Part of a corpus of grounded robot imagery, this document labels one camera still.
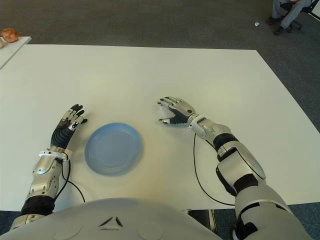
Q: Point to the white charger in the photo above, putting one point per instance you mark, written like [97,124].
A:
[163,113]

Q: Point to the grey robot torso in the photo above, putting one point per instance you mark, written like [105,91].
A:
[112,220]

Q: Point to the seated person grey trousers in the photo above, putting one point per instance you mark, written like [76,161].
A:
[287,16]

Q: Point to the black office chair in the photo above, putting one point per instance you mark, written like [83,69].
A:
[296,24]

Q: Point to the blue round plate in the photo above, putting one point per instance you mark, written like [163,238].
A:
[113,148]

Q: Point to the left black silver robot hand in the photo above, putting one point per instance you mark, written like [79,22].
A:
[61,135]

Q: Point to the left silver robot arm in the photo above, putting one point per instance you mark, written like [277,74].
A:
[45,172]

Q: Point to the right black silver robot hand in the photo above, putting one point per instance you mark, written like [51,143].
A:
[183,110]

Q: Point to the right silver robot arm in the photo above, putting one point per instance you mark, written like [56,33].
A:
[240,162]

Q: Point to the white side table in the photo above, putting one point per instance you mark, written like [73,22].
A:
[11,50]

